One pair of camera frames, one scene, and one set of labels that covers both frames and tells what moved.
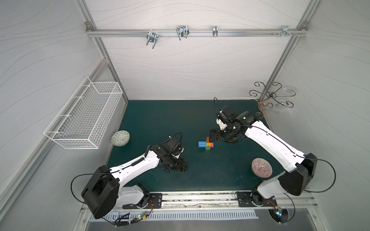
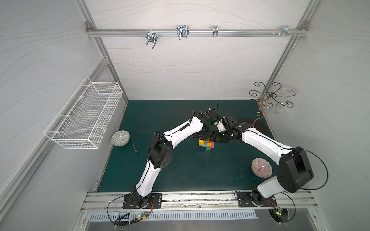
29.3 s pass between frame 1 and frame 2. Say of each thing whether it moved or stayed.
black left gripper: moved
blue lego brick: stayed
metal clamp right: stayed
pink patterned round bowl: stayed
